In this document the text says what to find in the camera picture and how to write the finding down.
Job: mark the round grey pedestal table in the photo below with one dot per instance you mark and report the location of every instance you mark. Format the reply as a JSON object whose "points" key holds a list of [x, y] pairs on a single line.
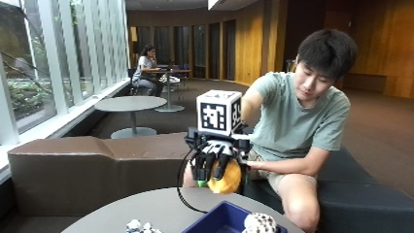
{"points": [[129, 103]]}

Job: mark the dark upholstered sofa seat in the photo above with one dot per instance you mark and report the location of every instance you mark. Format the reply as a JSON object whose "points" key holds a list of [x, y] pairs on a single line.
{"points": [[366, 200]]}

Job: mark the white spotted soft toy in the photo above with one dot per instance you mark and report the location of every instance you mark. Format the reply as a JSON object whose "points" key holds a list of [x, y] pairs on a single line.
{"points": [[261, 224]]}

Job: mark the brown upholstered bench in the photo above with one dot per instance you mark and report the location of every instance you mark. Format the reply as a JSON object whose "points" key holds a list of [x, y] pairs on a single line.
{"points": [[95, 174]]}

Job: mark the blue plastic bin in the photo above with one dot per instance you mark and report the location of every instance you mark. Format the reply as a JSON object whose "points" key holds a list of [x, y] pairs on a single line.
{"points": [[220, 220]]}

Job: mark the white marker cube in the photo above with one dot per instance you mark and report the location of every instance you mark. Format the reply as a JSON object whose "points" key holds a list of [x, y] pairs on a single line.
{"points": [[216, 113]]}

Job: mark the small white blue toy figure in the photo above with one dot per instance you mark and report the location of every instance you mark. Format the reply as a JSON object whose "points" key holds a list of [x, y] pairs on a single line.
{"points": [[136, 226]]}

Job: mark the the person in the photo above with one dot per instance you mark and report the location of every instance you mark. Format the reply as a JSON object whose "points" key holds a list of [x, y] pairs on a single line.
{"points": [[297, 123]]}

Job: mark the white window frame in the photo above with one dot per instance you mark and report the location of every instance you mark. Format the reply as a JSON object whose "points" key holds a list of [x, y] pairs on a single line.
{"points": [[60, 55]]}

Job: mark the round brown pedestal table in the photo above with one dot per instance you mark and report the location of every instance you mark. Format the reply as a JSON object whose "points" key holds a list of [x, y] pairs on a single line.
{"points": [[171, 97]]}

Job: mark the dark chair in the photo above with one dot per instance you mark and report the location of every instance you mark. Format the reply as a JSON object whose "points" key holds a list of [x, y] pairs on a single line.
{"points": [[132, 82]]}

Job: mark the yellow orange round fruit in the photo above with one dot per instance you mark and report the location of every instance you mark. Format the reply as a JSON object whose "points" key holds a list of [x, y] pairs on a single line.
{"points": [[228, 181]]}

